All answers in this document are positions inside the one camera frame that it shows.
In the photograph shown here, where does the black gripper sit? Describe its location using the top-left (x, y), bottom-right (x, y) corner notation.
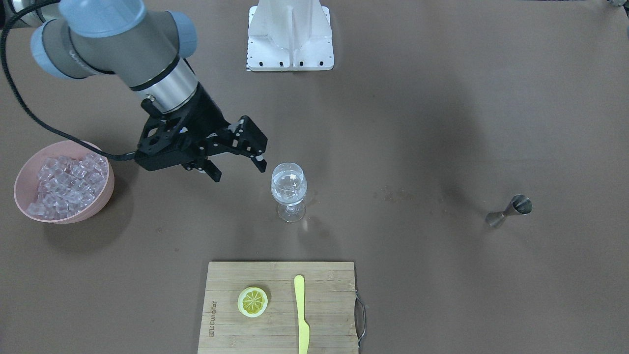
top-left (177, 84), bottom-right (268, 183)

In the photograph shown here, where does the yellow lemon slice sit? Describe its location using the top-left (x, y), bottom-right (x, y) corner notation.
top-left (237, 287), bottom-right (269, 318)

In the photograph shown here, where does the yellow plastic knife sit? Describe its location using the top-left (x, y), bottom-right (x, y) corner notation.
top-left (294, 275), bottom-right (311, 354)

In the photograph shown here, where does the clear wine glass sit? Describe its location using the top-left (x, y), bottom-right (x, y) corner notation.
top-left (270, 163), bottom-right (308, 223)

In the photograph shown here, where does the bamboo cutting board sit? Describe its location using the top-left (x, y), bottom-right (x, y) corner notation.
top-left (197, 261), bottom-right (364, 354)

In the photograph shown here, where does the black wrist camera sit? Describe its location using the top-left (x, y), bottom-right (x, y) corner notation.
top-left (133, 114), bottom-right (200, 171)

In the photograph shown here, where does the steel jigger cup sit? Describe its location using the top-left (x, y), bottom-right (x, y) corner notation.
top-left (485, 194), bottom-right (533, 228)

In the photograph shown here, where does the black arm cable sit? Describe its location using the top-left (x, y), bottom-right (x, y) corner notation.
top-left (0, 0), bottom-right (137, 162)

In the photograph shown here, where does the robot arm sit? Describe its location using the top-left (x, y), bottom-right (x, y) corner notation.
top-left (1, 0), bottom-right (268, 182)

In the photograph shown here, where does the pink bowl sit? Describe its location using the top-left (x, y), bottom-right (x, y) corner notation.
top-left (14, 141), bottom-right (114, 224)

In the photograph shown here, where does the pile of clear ice cubes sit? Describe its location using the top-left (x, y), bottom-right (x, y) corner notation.
top-left (26, 152), bottom-right (109, 220)

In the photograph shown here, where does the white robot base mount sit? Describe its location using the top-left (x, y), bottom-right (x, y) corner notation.
top-left (246, 0), bottom-right (335, 72)

